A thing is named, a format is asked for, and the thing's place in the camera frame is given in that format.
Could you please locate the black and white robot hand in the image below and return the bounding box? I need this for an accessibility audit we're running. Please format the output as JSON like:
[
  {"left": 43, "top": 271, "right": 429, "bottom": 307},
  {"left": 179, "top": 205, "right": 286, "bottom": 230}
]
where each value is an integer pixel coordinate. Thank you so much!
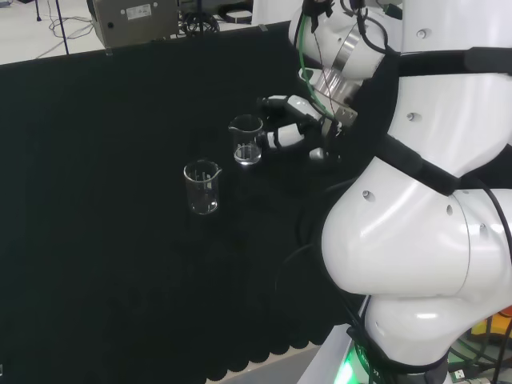
[{"left": 255, "top": 94, "right": 345, "bottom": 161}]

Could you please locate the clear glass beaker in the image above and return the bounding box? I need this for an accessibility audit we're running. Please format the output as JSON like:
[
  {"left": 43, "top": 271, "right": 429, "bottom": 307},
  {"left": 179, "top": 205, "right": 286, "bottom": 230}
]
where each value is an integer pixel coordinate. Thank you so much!
[
  {"left": 227, "top": 114, "right": 265, "bottom": 166},
  {"left": 182, "top": 158, "right": 223, "bottom": 216}
]

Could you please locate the black tripod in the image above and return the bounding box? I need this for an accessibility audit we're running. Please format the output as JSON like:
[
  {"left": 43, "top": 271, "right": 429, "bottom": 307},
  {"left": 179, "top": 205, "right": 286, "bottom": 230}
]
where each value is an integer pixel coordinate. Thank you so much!
[{"left": 178, "top": 0, "right": 222, "bottom": 36}]

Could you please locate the grey metal box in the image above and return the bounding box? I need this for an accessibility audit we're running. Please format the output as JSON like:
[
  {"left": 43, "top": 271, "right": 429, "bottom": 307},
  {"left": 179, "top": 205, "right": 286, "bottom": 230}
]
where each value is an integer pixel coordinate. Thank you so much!
[{"left": 86, "top": 0, "right": 181, "bottom": 50}]

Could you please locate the black cloth with scalloped edge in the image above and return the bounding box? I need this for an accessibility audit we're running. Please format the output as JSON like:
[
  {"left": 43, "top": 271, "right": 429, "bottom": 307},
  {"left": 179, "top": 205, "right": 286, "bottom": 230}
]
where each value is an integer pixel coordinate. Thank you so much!
[{"left": 0, "top": 20, "right": 405, "bottom": 383}]

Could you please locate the blue stand pole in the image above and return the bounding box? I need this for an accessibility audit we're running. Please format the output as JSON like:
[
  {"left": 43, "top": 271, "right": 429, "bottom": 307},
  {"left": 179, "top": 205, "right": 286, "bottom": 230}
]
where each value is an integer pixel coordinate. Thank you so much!
[{"left": 54, "top": 0, "right": 70, "bottom": 56}]

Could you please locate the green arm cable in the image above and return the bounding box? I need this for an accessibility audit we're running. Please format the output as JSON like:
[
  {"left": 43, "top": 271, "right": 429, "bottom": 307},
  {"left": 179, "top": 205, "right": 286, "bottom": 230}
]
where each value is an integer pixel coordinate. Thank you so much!
[{"left": 297, "top": 10, "right": 335, "bottom": 119}]

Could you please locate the thin grey floor cable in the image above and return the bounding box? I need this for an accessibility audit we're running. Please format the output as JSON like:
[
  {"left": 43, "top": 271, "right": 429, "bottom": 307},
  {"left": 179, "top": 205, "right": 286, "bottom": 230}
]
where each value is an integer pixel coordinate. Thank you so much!
[{"left": 36, "top": 0, "right": 97, "bottom": 42}]

